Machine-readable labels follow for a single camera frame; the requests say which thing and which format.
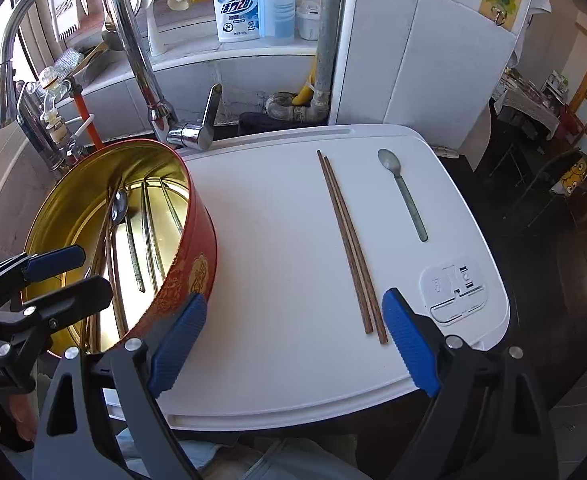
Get grey vertical pipe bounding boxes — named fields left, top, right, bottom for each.
left=308, top=0, right=357, bottom=123

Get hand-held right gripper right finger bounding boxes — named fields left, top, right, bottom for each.
left=382, top=287, right=559, bottom=480

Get orange pipe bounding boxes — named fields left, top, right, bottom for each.
left=68, top=82, right=102, bottom=148

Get dark cloth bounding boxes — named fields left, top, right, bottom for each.
left=238, top=110, right=294, bottom=136

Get white cabinet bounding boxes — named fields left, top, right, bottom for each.
left=328, top=0, right=539, bottom=161

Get white standing rice paddle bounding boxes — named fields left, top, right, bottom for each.
left=134, top=0, right=168, bottom=58

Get silver mesh scrubber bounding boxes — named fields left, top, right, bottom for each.
left=54, top=49, right=87, bottom=78

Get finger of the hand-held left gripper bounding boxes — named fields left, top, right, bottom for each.
left=0, top=245, right=87, bottom=306
left=0, top=275, right=114, bottom=350

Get grey-green plastic spoon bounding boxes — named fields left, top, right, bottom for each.
left=377, top=148, right=429, bottom=242

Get small white container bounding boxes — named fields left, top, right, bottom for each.
left=296, top=2, right=321, bottom=41

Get dark chair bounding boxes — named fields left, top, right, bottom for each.
left=503, top=147, right=581, bottom=231

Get small chrome filter tap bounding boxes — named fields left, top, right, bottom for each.
left=16, top=65, right=82, bottom=171

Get yellow pipe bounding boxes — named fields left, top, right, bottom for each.
left=293, top=57, right=319, bottom=108

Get red round tin gold interior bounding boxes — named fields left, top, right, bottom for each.
left=21, top=140, right=219, bottom=356

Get chrome kitchen faucet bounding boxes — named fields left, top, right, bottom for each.
left=0, top=0, right=224, bottom=151

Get metal spoon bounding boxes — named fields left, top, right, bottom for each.
left=108, top=189, right=147, bottom=295

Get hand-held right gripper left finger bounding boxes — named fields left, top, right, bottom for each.
left=32, top=291, right=208, bottom=480

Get plain metal chopstick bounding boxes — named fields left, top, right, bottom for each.
left=141, top=177, right=167, bottom=286
left=161, top=182, right=184, bottom=236

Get white detergent bottle blue label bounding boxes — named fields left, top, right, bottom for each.
left=214, top=0, right=259, bottom=43

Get cloth-covered side table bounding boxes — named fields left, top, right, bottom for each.
left=493, top=70, right=569, bottom=141

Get rusty grey pipe elbow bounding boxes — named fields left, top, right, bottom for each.
left=264, top=91, right=319, bottom=122

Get white plastic comb scraper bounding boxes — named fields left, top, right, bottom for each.
left=54, top=0, right=82, bottom=41

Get person's left hand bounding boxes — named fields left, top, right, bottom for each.
left=0, top=390, right=39, bottom=445

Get wooden chopstick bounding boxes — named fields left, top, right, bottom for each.
left=316, top=150, right=375, bottom=336
left=90, top=177, right=123, bottom=281
left=323, top=156, right=389, bottom=345
left=80, top=247, right=105, bottom=353

